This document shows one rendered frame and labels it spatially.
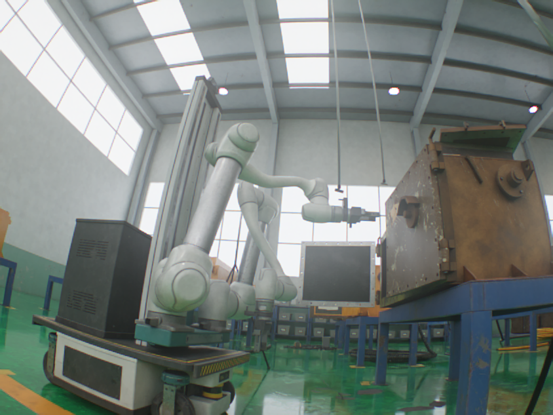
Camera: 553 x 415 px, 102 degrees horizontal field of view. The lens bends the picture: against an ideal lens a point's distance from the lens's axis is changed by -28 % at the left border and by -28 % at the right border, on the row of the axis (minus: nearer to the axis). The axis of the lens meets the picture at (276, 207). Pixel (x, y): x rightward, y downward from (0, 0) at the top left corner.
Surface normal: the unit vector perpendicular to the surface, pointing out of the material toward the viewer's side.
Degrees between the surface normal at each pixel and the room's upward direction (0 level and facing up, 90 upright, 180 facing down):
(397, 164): 90
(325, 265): 90
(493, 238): 90
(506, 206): 90
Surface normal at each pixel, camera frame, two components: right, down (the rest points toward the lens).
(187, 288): 0.48, -0.19
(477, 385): -0.15, -0.37
